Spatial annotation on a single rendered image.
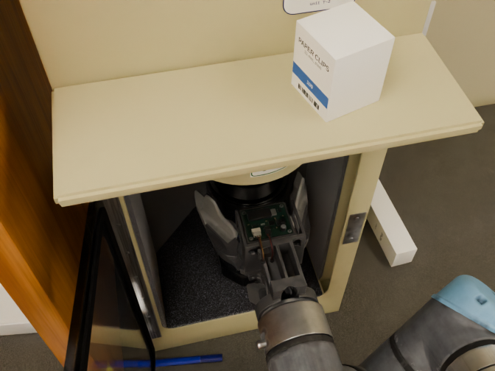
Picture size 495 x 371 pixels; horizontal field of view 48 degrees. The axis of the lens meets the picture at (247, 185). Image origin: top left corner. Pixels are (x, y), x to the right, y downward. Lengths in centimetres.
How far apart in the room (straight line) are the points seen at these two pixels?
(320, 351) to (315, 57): 30
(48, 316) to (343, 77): 37
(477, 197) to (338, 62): 82
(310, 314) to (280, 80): 26
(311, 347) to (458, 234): 58
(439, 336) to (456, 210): 57
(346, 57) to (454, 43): 84
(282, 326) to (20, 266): 26
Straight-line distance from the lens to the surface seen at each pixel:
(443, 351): 59
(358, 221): 73
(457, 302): 59
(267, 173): 62
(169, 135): 41
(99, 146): 42
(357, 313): 97
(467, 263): 108
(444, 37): 120
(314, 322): 59
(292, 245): 61
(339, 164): 68
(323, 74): 40
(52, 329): 62
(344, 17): 42
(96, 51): 45
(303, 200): 72
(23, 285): 54
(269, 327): 60
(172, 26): 44
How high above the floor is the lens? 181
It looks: 52 degrees down
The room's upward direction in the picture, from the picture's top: straight up
